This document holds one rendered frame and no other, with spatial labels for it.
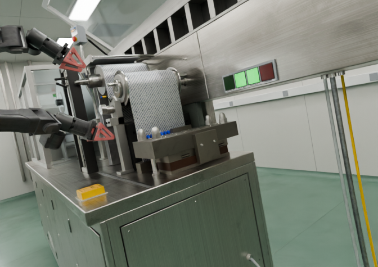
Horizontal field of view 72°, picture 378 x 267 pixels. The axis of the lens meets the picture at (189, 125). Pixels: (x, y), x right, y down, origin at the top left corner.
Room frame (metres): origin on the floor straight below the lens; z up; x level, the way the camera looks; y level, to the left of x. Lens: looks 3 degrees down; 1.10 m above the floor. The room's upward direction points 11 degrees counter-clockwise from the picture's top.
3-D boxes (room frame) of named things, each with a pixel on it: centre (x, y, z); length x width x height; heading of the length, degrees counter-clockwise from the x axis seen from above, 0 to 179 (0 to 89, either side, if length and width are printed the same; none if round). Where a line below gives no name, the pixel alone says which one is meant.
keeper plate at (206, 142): (0.97, -0.05, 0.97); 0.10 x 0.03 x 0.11; 125
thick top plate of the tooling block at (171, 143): (1.04, 0.01, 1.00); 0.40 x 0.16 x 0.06; 125
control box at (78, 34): (1.56, 0.54, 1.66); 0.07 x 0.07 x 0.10; 53
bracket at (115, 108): (1.10, 0.30, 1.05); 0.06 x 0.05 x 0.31; 125
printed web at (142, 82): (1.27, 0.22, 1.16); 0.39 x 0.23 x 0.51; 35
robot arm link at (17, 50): (0.96, 0.52, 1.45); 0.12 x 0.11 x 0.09; 127
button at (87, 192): (0.83, 0.35, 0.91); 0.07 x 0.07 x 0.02; 35
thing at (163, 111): (1.11, 0.11, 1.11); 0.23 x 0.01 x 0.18; 125
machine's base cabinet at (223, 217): (1.89, 0.75, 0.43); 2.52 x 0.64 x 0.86; 35
